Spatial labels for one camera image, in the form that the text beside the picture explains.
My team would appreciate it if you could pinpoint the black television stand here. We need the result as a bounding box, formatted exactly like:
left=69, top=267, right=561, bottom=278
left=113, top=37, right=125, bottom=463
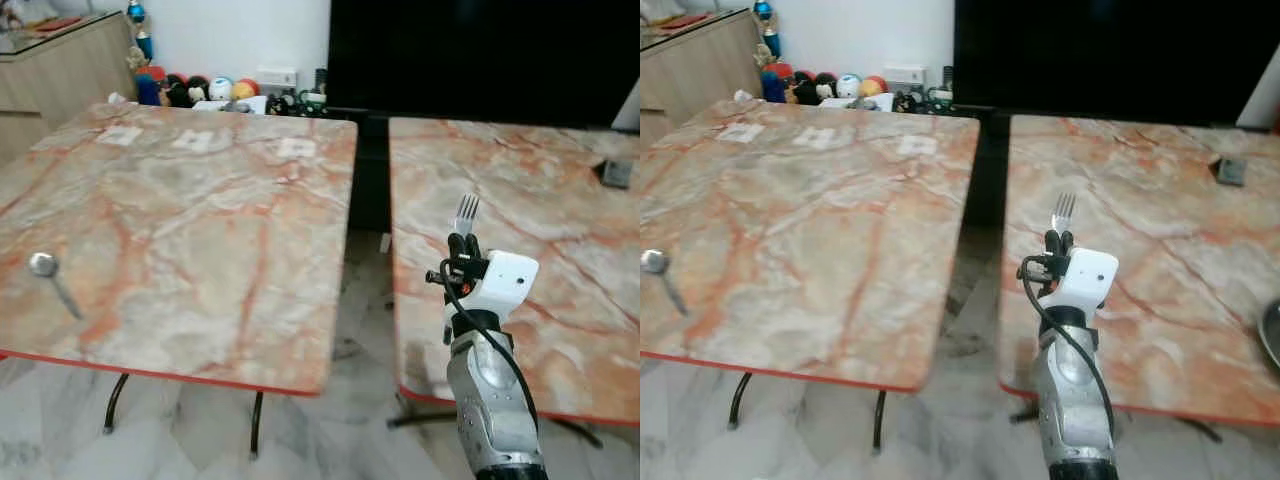
left=963, top=108, right=1013, bottom=228
left=345, top=108, right=392, bottom=234

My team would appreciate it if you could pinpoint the silver metal spoon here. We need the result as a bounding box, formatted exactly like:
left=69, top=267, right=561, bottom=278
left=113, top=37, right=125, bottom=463
left=28, top=252, right=86, bottom=322
left=641, top=249, right=691, bottom=318

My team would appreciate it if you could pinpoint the black television screen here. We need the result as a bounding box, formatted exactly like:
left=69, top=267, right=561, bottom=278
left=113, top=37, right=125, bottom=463
left=953, top=0, right=1280, bottom=130
left=328, top=0, right=641, bottom=132

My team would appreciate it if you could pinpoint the green and black toy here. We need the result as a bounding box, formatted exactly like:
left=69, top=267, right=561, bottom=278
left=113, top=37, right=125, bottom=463
left=893, top=87, right=955, bottom=114
left=265, top=88, right=329, bottom=117

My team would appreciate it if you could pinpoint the grey metal bowl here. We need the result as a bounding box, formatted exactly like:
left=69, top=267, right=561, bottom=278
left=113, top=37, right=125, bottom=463
left=1258, top=299, right=1280, bottom=368

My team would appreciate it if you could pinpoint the black plush toy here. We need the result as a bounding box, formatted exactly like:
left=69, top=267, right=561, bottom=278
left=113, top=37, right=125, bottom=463
left=790, top=72, right=839, bottom=107
left=163, top=74, right=212, bottom=109

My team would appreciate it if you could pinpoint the light wooden cabinet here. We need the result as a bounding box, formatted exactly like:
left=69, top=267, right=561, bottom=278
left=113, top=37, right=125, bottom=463
left=640, top=8, right=765, bottom=151
left=0, top=12, right=138, bottom=167

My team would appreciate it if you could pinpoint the red and blue toy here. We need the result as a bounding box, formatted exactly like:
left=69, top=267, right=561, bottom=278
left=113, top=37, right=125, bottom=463
left=134, top=65, right=168, bottom=107
left=761, top=62, right=794, bottom=104

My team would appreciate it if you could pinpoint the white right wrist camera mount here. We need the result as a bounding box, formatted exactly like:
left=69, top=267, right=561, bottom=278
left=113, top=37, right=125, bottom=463
left=1040, top=247, right=1120, bottom=312
left=461, top=250, right=541, bottom=320

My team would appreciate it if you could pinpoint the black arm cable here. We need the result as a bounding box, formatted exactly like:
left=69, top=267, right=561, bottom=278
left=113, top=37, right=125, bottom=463
left=1019, top=256, right=1118, bottom=433
left=439, top=268, right=542, bottom=433

